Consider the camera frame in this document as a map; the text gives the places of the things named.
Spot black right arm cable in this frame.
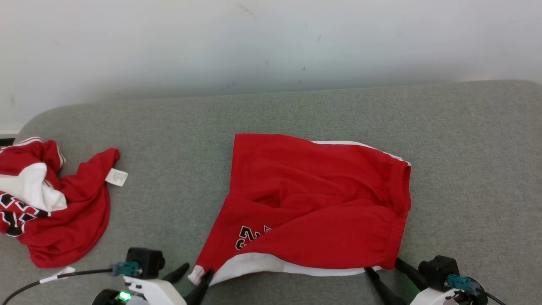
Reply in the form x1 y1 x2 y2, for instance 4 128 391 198
478 289 507 305

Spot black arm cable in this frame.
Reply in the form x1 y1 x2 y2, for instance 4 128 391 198
0 268 113 305
478 289 507 305

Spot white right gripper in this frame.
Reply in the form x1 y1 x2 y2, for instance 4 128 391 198
365 258 462 305

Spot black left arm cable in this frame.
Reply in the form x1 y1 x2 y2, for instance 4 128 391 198
0 268 113 305

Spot white wall baseboard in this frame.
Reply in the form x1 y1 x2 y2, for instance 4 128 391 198
0 129 20 147

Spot red shorts white side stripe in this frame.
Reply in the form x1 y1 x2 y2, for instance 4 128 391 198
188 133 412 286

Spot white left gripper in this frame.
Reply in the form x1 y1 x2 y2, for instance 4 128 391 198
123 263 214 305

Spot red Bulls jersey white sleeves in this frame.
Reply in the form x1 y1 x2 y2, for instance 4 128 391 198
0 136 129 269

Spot white cable label tag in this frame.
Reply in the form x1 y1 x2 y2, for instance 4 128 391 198
40 266 76 284

